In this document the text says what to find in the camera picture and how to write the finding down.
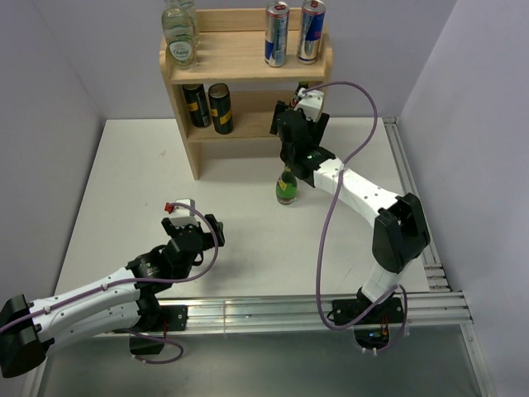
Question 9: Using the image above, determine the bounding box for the green glass bottle front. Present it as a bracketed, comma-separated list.
[290, 81, 309, 108]

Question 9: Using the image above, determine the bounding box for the green glass bottle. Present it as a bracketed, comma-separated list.
[275, 166, 298, 205]
[290, 81, 309, 108]

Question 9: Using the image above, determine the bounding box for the black yellow can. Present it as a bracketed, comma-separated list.
[208, 83, 233, 135]
[182, 84, 211, 128]

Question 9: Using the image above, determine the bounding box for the silver blue energy drink can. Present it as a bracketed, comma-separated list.
[297, 0, 326, 65]

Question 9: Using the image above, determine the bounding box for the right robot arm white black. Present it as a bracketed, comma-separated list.
[270, 101, 431, 323]

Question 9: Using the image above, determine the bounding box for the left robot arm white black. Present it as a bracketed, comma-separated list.
[1, 214, 225, 378]

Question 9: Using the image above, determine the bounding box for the wooden two-tier shelf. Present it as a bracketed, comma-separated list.
[159, 7, 334, 179]

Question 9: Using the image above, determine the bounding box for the green glass bottle rear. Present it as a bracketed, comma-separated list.
[275, 166, 298, 205]

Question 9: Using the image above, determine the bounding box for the clear glass bottle front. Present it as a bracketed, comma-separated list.
[161, 1, 198, 69]

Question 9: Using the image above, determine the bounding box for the clear glass bottle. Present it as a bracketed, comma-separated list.
[178, 0, 200, 45]
[161, 1, 198, 69]

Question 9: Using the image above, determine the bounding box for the clear glass bottle rear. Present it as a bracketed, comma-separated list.
[178, 0, 200, 45]

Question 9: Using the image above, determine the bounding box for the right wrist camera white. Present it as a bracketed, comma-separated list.
[294, 89, 324, 122]

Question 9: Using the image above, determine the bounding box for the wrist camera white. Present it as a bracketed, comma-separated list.
[164, 198, 198, 228]
[294, 89, 324, 122]

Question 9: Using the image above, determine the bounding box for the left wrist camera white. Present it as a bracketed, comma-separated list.
[164, 198, 198, 228]

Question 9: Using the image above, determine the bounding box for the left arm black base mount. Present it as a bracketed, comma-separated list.
[129, 305, 188, 356]

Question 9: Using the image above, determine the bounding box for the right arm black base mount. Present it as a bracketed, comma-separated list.
[326, 294, 408, 352]

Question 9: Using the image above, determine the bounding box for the aluminium rail frame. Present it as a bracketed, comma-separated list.
[20, 116, 497, 397]

